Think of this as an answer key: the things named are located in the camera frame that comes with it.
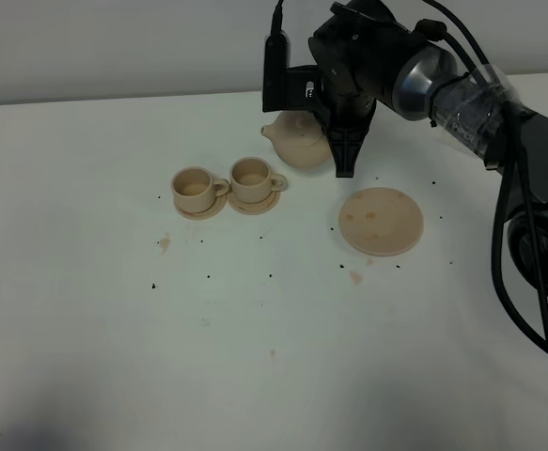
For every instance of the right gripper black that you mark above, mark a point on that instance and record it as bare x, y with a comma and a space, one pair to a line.
363, 51

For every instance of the beige ceramic teapot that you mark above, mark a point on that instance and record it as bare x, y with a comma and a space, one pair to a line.
298, 140

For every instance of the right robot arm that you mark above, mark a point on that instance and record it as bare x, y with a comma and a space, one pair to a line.
473, 102

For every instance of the large beige teapot saucer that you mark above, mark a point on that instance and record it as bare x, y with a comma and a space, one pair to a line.
381, 222

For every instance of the right beige teacup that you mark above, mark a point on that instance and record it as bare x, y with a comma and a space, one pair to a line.
252, 180

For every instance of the beige teacup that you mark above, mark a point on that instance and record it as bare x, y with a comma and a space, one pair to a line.
252, 180
195, 189

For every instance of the right beige cup saucer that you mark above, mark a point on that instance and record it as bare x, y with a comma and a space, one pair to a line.
258, 208

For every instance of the beige cup saucer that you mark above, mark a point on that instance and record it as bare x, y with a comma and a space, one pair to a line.
217, 206
258, 208

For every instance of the left beige cup saucer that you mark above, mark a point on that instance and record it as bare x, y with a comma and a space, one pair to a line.
217, 206

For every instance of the left beige teacup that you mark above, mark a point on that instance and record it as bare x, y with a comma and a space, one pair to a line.
195, 189

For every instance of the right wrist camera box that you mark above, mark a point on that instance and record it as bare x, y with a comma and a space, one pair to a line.
291, 89

